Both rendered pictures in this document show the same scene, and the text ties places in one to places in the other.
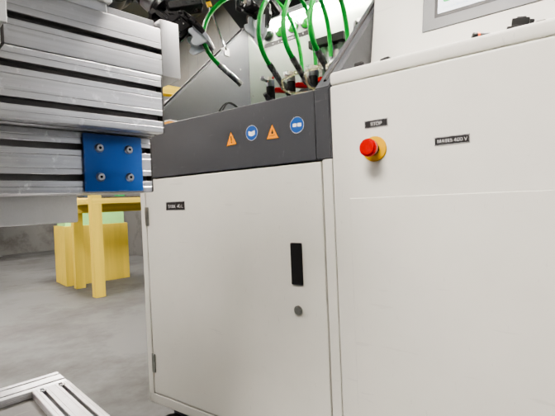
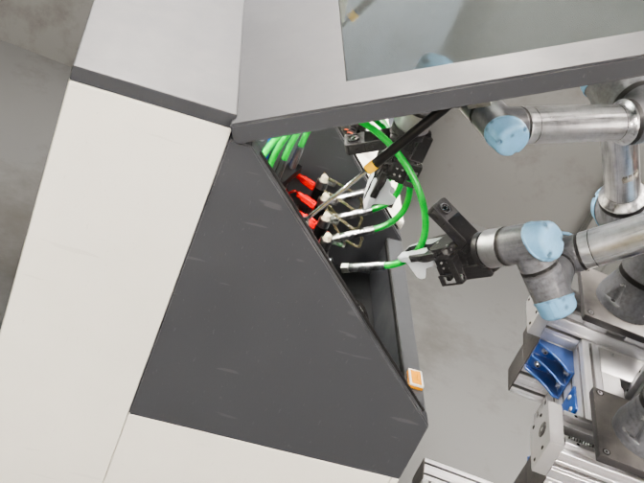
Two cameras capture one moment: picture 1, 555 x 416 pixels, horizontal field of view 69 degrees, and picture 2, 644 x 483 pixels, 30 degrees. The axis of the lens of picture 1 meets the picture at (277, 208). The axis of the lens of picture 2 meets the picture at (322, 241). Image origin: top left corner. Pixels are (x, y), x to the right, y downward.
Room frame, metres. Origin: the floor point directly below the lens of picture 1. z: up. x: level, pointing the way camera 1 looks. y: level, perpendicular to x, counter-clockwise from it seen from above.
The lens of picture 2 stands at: (3.01, 1.40, 2.43)
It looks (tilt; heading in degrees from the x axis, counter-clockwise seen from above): 32 degrees down; 219
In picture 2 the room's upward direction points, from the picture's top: 24 degrees clockwise
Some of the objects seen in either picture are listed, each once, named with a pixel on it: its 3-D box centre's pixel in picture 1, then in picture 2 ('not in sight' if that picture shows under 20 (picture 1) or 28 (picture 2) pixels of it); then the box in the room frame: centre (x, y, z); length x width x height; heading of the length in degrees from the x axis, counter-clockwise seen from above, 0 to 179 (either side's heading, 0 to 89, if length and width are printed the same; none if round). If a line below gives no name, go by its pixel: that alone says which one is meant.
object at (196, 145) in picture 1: (221, 142); (391, 342); (1.12, 0.15, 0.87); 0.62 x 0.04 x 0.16; 54
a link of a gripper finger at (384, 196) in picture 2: (250, 30); (381, 197); (1.27, 0.06, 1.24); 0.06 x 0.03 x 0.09; 144
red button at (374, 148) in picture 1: (371, 148); not in sight; (0.82, -0.19, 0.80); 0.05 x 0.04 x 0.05; 54
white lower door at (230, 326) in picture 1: (224, 296); not in sight; (1.11, 0.16, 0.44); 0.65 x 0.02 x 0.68; 54
